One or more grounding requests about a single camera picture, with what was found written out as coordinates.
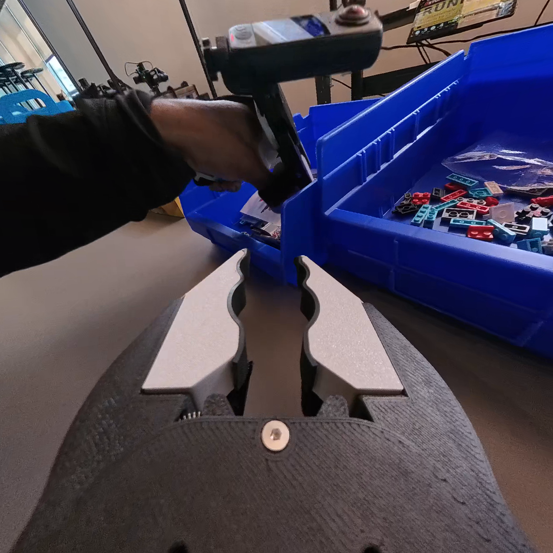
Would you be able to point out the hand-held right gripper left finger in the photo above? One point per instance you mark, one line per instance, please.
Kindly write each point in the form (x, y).
(203, 337)

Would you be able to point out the grey desk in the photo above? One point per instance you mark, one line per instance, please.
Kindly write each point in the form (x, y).
(65, 345)

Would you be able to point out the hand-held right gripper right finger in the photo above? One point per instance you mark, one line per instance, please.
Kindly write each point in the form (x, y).
(345, 345)

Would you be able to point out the pile of teal red bricks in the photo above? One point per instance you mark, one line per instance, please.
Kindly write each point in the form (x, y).
(471, 211)

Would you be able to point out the blue plastic bin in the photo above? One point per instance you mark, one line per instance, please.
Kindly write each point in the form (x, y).
(432, 281)
(224, 224)

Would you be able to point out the crumpled clear plastic bag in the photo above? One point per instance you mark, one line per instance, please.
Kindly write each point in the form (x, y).
(509, 164)

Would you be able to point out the person's left hand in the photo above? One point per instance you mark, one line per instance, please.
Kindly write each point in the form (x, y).
(207, 134)

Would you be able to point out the thin black pole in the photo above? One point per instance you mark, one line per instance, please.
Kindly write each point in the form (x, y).
(93, 47)
(196, 47)

